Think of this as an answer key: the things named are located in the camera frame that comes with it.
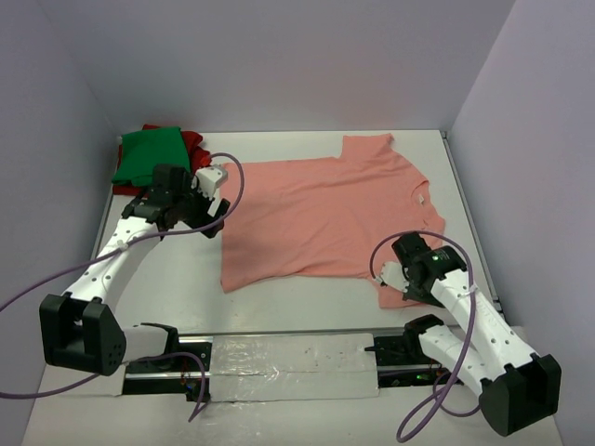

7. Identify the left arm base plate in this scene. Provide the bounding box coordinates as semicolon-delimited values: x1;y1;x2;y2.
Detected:
122;335;213;403

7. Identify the silver tape patch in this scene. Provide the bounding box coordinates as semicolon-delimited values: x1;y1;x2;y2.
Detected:
209;334;379;402

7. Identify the green folded t shirt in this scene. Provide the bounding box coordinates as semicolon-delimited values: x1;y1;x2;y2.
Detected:
112;127;191;188

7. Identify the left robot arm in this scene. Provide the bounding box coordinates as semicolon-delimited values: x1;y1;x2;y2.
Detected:
39;164;230;376

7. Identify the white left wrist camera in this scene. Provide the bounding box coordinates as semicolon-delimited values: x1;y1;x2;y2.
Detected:
192;165;228;216

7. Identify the red folded t shirt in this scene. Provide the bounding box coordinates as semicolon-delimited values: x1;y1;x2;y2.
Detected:
112;125;210;196

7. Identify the pink t shirt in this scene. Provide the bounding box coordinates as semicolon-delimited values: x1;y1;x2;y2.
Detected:
220;134;445;293

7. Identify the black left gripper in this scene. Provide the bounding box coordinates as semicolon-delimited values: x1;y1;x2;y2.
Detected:
173;174;229;238

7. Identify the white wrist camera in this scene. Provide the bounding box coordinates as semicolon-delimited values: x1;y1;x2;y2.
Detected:
192;165;228;216
376;261;409;293

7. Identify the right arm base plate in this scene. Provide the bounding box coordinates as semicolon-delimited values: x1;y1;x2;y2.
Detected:
364;335;448;388

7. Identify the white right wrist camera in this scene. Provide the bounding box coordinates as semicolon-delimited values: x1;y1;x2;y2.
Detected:
376;261;409;293

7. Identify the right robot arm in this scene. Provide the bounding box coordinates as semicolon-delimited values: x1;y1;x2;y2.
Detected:
391;230;562;437

